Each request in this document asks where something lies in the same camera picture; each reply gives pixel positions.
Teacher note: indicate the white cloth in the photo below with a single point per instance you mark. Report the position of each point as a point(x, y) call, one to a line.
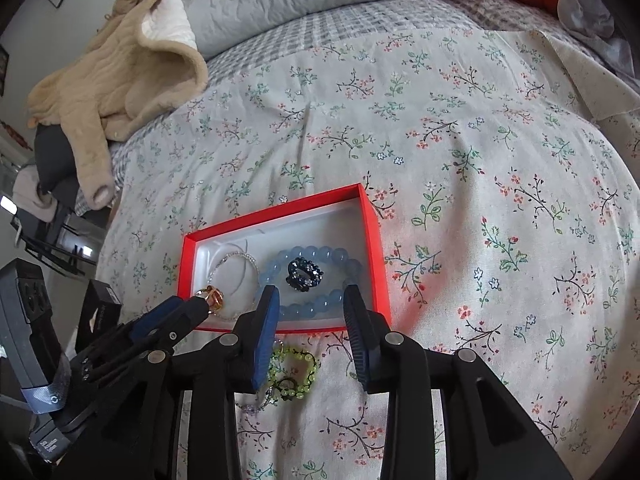
point(30, 192)

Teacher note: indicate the floral bedsheet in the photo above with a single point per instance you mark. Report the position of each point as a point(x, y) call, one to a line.
point(450, 160)

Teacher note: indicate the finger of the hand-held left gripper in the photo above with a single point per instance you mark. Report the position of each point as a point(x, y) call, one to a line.
point(180, 327)
point(155, 317)

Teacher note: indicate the light grey cloth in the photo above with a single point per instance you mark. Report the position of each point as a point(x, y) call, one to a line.
point(585, 15)

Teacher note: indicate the beige quilted jacket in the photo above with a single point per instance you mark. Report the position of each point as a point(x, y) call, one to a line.
point(100, 85)

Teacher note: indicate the red jewelry box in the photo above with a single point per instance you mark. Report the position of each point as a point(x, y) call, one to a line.
point(372, 240)

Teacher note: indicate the dark grey garment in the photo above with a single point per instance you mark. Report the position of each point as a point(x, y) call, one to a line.
point(52, 155)

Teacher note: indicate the black chair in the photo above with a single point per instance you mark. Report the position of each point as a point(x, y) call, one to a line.
point(55, 245)

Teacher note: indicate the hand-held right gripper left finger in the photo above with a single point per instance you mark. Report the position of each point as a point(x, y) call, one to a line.
point(265, 340)

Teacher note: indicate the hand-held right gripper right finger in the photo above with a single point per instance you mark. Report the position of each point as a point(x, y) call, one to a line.
point(356, 340)

